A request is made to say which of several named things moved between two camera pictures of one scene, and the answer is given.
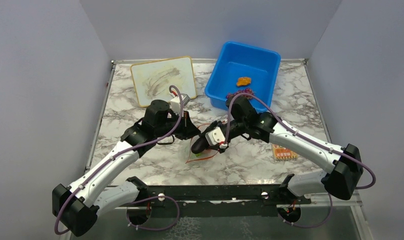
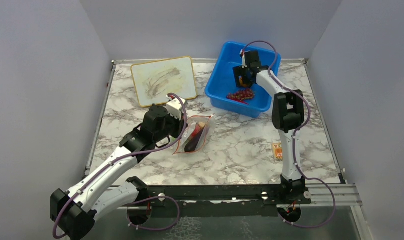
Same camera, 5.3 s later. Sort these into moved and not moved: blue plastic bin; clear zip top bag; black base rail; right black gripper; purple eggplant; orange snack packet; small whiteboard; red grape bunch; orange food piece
Moved: purple eggplant; clear zip top bag; right black gripper
Not moved: blue plastic bin; orange snack packet; red grape bunch; small whiteboard; orange food piece; black base rail
